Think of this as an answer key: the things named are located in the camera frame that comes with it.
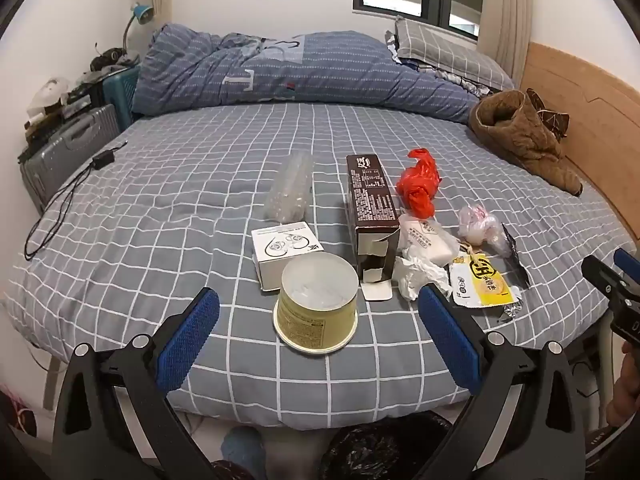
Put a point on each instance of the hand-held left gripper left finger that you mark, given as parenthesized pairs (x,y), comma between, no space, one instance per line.
(190,340)

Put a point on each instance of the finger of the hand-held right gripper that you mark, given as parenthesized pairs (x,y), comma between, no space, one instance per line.
(627,262)
(602,277)

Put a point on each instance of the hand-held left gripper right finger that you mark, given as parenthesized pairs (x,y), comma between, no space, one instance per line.
(450,340)

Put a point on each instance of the yellow snack packet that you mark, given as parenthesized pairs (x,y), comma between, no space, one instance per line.
(480,285)

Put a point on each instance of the yellow paper cup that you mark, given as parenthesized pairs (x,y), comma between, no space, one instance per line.
(305,320)

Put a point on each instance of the trash bin with black bag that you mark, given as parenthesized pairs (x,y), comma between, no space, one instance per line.
(380,450)

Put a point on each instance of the red plastic bag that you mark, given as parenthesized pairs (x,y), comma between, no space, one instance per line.
(417,185)

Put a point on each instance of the brown carton box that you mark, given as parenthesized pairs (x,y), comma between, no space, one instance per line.
(370,200)

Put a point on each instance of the person's right hand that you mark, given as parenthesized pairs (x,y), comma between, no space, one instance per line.
(631,385)

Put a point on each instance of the crumpled silver foil piece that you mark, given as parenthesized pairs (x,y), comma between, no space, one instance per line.
(511,311)

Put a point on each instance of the crumpled white tissue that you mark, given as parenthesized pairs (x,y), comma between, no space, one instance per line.
(417,275)

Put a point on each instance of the small silver wrapper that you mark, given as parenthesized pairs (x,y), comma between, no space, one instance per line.
(515,260)

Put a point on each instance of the crumpled white plastic bag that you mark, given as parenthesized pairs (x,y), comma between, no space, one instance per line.
(477,225)

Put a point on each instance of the blue slipper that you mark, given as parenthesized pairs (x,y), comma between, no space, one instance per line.
(242,452)

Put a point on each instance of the small white box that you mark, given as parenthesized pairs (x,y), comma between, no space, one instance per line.
(280,250)

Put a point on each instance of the wooden headboard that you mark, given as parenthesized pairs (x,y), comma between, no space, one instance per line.
(590,125)

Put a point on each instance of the bed with grey grid sheet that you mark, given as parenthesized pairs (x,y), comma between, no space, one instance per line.
(200,185)

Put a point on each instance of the dark brown patterned cloth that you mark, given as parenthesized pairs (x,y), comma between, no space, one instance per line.
(555,120)

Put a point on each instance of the brown fleece jacket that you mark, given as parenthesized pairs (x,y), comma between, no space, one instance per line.
(520,135)

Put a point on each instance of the grey suitcase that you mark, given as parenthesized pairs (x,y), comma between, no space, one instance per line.
(65,145)

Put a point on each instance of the plaid cloth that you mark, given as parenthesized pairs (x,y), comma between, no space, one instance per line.
(465,82)

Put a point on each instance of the grey grid pillow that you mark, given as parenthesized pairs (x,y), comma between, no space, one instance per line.
(440,50)

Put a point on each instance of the white round object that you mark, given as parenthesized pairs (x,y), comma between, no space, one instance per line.
(50,92)

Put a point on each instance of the blue striped quilt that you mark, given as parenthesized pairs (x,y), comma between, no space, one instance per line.
(325,75)

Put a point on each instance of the blue desk lamp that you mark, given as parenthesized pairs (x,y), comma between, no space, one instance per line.
(141,14)

